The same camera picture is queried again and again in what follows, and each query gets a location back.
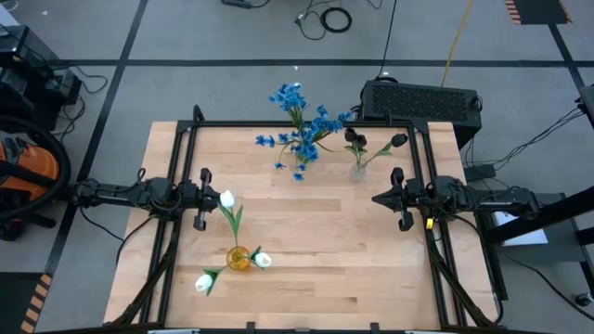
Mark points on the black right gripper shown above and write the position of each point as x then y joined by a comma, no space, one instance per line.
417,197

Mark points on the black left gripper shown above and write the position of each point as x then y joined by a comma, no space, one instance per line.
190,197

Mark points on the white artificial tulip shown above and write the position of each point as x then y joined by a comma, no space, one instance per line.
203,282
227,199
263,260

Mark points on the yellow textured glass vase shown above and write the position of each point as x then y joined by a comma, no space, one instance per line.
239,262

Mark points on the blue artificial flower bunch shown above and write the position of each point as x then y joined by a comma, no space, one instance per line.
325,124
288,97

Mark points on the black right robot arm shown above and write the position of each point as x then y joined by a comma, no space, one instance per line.
487,197

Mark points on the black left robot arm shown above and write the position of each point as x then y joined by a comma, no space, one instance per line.
120,192

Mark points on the clear glass vase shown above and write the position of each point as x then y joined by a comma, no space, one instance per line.
357,174

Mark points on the small yellow tag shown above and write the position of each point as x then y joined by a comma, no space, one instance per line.
430,224

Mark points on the black power brick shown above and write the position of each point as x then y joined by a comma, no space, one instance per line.
480,172

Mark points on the black perforated computer case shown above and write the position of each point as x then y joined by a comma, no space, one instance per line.
417,104

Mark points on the white paper sheet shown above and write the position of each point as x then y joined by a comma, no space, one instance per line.
529,236

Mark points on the black metal beam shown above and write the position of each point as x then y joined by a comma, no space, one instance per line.
557,213

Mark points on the orange and black vacuum cleaner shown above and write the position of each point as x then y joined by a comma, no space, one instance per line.
32,167

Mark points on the black power strip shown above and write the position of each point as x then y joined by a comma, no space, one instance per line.
236,3

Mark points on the small black caster wheel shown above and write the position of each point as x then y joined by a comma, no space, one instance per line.
583,299

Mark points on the black mat with striped edge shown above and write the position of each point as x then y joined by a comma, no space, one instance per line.
18,301
538,11

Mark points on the black equipment boxes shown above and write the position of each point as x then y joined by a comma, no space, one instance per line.
28,69

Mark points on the black metal table frame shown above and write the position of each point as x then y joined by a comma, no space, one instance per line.
301,124

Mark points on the silver aluminium rail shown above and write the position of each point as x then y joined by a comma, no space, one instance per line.
422,331
174,331

